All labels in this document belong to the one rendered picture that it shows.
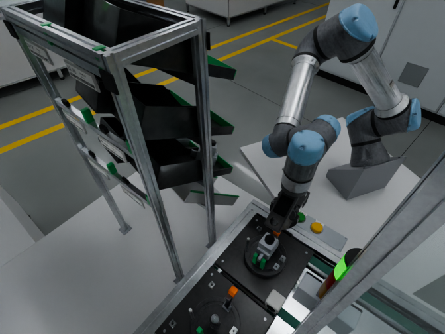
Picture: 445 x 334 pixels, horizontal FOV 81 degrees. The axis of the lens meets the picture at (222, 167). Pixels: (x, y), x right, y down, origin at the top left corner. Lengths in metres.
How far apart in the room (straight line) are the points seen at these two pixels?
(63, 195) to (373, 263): 2.50
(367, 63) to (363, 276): 0.73
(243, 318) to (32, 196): 2.30
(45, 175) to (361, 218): 2.61
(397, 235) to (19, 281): 1.16
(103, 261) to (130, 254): 0.10
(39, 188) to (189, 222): 1.94
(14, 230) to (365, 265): 1.27
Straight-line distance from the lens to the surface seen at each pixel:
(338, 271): 0.49
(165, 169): 0.63
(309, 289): 0.62
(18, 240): 1.34
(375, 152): 1.22
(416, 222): 0.31
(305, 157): 0.60
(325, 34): 0.95
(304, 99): 0.86
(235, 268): 0.90
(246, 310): 0.86
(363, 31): 0.92
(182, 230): 1.10
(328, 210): 1.22
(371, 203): 1.33
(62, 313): 1.10
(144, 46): 0.42
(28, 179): 2.99
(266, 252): 0.83
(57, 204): 2.62
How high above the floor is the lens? 1.80
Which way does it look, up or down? 46 degrees down
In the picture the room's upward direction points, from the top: straight up
